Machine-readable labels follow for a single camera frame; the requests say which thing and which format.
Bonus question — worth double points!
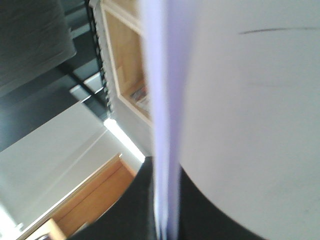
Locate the wooden shelf frame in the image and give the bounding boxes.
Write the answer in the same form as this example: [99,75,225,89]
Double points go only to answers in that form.
[100,0,152,125]

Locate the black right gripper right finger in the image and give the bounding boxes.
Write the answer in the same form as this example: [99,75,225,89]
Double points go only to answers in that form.
[179,168,263,240]

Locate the white paper sheets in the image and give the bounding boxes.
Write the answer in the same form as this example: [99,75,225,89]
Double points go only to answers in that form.
[139,0,320,240]

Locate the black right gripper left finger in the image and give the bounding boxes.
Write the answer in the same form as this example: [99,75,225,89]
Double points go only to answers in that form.
[69,156,157,240]

